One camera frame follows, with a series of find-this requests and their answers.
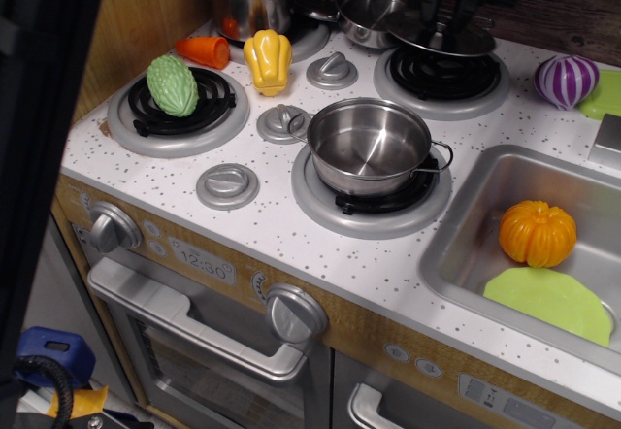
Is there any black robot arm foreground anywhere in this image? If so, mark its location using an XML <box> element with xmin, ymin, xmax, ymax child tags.
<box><xmin>1</xmin><ymin>0</ymin><xmax>101</xmax><ymax>400</ymax></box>

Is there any right front burner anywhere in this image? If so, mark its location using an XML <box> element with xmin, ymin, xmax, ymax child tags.
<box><xmin>291</xmin><ymin>147</ymin><xmax>452</xmax><ymax>240</ymax></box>

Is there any yellow bell pepper toy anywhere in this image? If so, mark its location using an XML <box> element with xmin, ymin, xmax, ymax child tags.
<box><xmin>244</xmin><ymin>29</ymin><xmax>293</xmax><ymax>97</ymax></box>

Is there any blue clamp object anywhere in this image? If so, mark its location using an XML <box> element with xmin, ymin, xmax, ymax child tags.
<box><xmin>16</xmin><ymin>326</ymin><xmax>96</xmax><ymax>388</ymax></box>

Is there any yellow tape piece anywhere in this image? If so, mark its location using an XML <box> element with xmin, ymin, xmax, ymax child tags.
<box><xmin>47</xmin><ymin>386</ymin><xmax>109</xmax><ymax>419</ymax></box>

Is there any left oven dial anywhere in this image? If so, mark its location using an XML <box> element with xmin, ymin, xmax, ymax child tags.
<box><xmin>89</xmin><ymin>201</ymin><xmax>143</xmax><ymax>254</ymax></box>

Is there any left front burner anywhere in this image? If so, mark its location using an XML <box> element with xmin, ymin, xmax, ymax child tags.
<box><xmin>107</xmin><ymin>67</ymin><xmax>249</xmax><ymax>158</ymax></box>

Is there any steel pot on front burner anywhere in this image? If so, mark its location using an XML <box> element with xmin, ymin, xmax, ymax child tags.
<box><xmin>278</xmin><ymin>97</ymin><xmax>454</xmax><ymax>198</ymax></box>

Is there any green plate behind onion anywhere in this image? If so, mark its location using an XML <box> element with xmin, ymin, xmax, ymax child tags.
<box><xmin>578</xmin><ymin>70</ymin><xmax>621</xmax><ymax>120</ymax></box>

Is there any oven dial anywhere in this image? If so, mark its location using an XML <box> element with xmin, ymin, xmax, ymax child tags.
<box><xmin>266</xmin><ymin>282</ymin><xmax>329</xmax><ymax>344</ymax></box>
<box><xmin>89</xmin><ymin>201</ymin><xmax>143</xmax><ymax>254</ymax></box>

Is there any left back burner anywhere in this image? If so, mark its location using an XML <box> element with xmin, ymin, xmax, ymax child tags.
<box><xmin>195</xmin><ymin>15</ymin><xmax>331</xmax><ymax>65</ymax></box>

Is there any purple white onion toy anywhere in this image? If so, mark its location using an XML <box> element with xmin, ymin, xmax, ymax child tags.
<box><xmin>534</xmin><ymin>55</ymin><xmax>600</xmax><ymax>111</ymax></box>

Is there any right back burner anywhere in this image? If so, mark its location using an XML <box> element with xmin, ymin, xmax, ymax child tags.
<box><xmin>374</xmin><ymin>47</ymin><xmax>510</xmax><ymax>121</ymax></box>

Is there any steel pan at back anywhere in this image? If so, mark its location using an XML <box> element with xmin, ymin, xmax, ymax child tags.
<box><xmin>335</xmin><ymin>0</ymin><xmax>425</xmax><ymax>49</ymax></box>

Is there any silver stove knob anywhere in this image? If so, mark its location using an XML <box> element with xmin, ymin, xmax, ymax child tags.
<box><xmin>196</xmin><ymin>163</ymin><xmax>260</xmax><ymax>211</ymax></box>
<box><xmin>256</xmin><ymin>104</ymin><xmax>311</xmax><ymax>145</ymax></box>
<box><xmin>306</xmin><ymin>52</ymin><xmax>358</xmax><ymax>90</ymax></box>

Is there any burner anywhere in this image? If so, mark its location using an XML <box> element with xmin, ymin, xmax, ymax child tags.
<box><xmin>291</xmin><ymin>147</ymin><xmax>452</xmax><ymax>240</ymax></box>
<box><xmin>374</xmin><ymin>47</ymin><xmax>510</xmax><ymax>121</ymax></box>
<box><xmin>195</xmin><ymin>15</ymin><xmax>331</xmax><ymax>65</ymax></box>
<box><xmin>107</xmin><ymin>67</ymin><xmax>249</xmax><ymax>158</ymax></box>

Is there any silver faucet base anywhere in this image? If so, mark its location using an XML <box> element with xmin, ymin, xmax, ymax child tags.
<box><xmin>588</xmin><ymin>114</ymin><xmax>621</xmax><ymax>170</ymax></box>

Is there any green bitter gourd toy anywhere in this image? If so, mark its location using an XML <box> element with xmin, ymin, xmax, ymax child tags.
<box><xmin>146</xmin><ymin>55</ymin><xmax>199</xmax><ymax>117</ymax></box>

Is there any silver stove knob front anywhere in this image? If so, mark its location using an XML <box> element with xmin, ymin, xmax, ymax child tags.
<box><xmin>196</xmin><ymin>163</ymin><xmax>260</xmax><ymax>211</ymax></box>

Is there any orange carrot toy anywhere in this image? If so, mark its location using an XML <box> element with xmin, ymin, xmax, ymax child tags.
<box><xmin>175</xmin><ymin>36</ymin><xmax>230</xmax><ymax>69</ymax></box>

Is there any shiny steel pot lid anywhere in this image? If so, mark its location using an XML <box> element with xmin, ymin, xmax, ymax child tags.
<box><xmin>387</xmin><ymin>17</ymin><xmax>496</xmax><ymax>57</ymax></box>

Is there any black braided cable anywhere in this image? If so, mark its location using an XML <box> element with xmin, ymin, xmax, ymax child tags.
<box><xmin>12</xmin><ymin>354</ymin><xmax>75</xmax><ymax>429</ymax></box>

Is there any silver oven door handle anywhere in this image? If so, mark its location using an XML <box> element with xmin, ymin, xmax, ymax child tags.
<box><xmin>87</xmin><ymin>258</ymin><xmax>308</xmax><ymax>386</ymax></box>

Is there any orange pumpkin toy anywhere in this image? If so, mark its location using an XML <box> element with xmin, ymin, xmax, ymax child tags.
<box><xmin>498</xmin><ymin>200</ymin><xmax>577</xmax><ymax>268</ymax></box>

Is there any small steel lid at back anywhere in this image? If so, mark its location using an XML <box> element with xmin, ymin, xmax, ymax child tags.
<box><xmin>297</xmin><ymin>0</ymin><xmax>339</xmax><ymax>23</ymax></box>

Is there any green plate in sink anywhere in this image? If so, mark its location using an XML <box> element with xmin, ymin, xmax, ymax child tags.
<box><xmin>483</xmin><ymin>267</ymin><xmax>613</xmax><ymax>347</ymax></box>

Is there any oven clock display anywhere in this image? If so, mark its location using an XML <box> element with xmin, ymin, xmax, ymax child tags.
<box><xmin>168</xmin><ymin>237</ymin><xmax>237</xmax><ymax>285</ymax></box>

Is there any silver stove knob back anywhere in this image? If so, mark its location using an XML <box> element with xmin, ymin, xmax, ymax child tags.
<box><xmin>306</xmin><ymin>52</ymin><xmax>358</xmax><ymax>90</ymax></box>

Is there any silver sink basin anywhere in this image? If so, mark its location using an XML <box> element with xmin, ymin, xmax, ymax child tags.
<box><xmin>420</xmin><ymin>145</ymin><xmax>620</xmax><ymax>373</ymax></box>

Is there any right oven dial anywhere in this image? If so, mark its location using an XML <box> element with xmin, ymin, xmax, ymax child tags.
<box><xmin>266</xmin><ymin>282</ymin><xmax>329</xmax><ymax>344</ymax></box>

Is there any silver stove knob middle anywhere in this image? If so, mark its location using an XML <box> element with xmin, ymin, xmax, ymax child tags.
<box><xmin>256</xmin><ymin>104</ymin><xmax>311</xmax><ymax>145</ymax></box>

